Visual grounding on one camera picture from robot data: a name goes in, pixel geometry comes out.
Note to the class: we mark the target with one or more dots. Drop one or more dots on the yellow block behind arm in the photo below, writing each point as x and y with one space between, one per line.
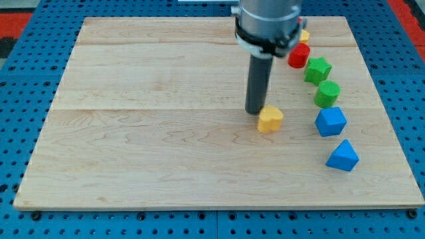
304 38

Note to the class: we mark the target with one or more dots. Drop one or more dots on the green star block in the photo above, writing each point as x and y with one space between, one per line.
317 70

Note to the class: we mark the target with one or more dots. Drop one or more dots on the green cylinder block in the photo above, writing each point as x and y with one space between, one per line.
327 94

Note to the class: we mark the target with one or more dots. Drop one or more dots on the red cylinder block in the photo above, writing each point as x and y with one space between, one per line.
299 55

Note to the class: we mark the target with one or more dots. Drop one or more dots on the yellow heart block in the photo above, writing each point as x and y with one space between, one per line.
270 119

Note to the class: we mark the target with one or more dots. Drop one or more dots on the light wooden board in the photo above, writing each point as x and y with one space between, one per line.
149 115

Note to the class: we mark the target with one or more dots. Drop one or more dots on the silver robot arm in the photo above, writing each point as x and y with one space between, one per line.
268 28

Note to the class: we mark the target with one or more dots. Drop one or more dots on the blue triangle block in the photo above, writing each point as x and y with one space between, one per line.
344 157

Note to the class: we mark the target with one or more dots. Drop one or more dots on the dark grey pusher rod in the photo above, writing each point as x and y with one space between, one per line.
257 86

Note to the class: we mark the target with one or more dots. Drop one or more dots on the blue cube block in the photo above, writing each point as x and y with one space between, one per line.
330 121

